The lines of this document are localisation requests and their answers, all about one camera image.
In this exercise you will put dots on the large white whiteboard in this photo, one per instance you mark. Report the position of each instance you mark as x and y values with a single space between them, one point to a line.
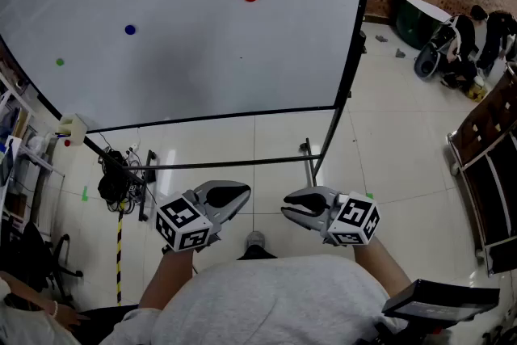
182 52

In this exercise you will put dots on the black office chair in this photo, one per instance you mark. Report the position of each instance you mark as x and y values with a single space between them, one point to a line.
36 254

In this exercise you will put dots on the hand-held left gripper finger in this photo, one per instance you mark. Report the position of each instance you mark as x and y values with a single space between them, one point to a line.
226 189
228 210

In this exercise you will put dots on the black metal whiteboard stand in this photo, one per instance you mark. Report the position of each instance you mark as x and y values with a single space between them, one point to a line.
202 165

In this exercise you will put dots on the person's black trouser leg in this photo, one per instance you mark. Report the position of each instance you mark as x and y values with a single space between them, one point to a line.
257 253

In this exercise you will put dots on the blue round magnet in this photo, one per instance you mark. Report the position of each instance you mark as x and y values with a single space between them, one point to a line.
129 29

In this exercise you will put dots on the white board panel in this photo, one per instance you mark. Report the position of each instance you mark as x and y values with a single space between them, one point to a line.
420 4

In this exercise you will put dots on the white power strip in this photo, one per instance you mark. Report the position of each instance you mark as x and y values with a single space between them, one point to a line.
133 147

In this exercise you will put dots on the yellow black striped pole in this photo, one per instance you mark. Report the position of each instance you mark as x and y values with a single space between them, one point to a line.
119 254

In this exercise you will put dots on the small grey floor object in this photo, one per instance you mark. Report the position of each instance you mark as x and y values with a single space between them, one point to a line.
381 38
400 53

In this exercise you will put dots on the white marker holder box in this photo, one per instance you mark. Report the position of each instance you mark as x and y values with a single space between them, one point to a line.
73 127

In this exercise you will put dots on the person's grey shoe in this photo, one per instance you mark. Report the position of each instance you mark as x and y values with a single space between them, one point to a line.
255 239

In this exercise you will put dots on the white storage shelf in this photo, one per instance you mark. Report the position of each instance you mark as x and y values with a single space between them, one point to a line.
20 157

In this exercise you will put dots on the green round magnet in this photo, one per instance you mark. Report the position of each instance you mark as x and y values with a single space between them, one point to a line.
60 61

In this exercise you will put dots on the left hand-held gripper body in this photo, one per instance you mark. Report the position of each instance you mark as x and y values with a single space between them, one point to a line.
182 222

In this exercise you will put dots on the person's grey sweatshirt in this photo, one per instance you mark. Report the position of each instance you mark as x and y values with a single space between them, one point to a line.
262 303

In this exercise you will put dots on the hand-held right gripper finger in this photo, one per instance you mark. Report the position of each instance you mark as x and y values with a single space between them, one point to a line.
315 196
311 219

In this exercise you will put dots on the yellow object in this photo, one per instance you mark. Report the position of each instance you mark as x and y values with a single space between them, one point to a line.
478 93

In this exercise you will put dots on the dark green bin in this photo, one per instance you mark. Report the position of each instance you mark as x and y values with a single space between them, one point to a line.
412 28

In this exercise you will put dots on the person's right forearm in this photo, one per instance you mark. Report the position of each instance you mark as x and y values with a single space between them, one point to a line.
379 266

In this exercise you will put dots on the person's left forearm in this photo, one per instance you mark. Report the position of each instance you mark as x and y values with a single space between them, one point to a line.
169 274

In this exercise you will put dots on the black flat device box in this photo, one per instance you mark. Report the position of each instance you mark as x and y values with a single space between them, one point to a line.
440 303

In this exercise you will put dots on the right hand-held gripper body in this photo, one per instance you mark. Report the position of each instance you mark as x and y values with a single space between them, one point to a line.
355 220

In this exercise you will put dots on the brown wooden cabinet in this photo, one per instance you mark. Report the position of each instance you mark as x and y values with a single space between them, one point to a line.
484 157

